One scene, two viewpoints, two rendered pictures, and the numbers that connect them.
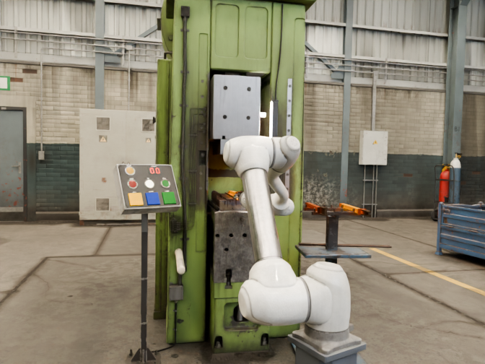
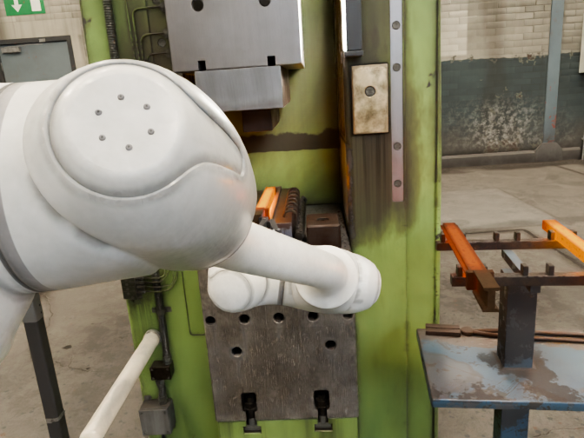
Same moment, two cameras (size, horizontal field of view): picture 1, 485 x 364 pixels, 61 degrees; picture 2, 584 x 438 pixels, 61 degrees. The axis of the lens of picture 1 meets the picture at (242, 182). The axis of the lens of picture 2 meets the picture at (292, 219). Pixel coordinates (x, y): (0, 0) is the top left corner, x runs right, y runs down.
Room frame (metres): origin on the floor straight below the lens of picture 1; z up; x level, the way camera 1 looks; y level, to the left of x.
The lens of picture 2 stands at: (1.47, -0.34, 1.32)
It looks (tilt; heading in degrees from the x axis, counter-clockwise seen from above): 15 degrees down; 14
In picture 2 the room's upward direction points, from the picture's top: 4 degrees counter-clockwise
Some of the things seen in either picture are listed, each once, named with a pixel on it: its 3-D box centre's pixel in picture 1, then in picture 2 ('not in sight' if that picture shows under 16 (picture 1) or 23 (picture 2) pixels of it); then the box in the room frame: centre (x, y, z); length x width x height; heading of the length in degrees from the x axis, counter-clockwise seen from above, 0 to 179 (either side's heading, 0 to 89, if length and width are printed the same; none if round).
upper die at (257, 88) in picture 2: (231, 148); (249, 88); (2.81, 0.08, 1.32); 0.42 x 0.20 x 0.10; 11
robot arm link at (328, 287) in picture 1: (325, 293); not in sight; (1.44, -0.30, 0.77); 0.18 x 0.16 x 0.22; 106
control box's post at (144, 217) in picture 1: (143, 274); (53, 408); (2.43, 0.58, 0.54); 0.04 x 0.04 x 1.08; 11
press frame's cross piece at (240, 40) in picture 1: (236, 43); not in sight; (2.97, 0.07, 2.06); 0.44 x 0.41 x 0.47; 11
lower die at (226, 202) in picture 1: (229, 200); (261, 215); (2.81, 0.08, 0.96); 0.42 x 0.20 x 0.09; 11
